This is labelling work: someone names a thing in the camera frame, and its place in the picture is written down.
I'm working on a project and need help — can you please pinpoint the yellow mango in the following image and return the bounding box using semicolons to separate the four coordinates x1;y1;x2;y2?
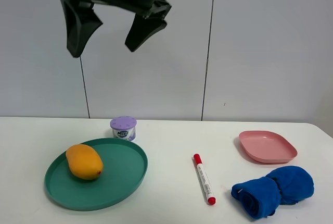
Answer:
66;144;104;180

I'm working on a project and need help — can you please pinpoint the round green plate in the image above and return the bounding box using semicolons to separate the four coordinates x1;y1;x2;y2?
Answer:
44;138;148;211

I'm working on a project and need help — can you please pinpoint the red white marker pen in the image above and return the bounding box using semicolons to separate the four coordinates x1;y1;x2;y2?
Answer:
193;154;216;206

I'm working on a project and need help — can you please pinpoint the rolled blue towel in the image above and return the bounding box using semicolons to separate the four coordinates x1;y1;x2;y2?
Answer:
231;166;314;219

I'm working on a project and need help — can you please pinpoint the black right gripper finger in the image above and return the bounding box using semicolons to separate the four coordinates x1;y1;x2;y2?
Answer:
61;0;103;58

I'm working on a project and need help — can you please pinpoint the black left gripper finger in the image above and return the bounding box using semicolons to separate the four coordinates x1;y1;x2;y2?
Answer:
125;15;167;52

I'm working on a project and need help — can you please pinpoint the pink square plate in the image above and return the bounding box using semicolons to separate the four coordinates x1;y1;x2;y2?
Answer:
238;131;298;164

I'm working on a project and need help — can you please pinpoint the purple air freshener can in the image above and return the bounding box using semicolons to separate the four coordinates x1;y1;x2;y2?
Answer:
110;116;137;141

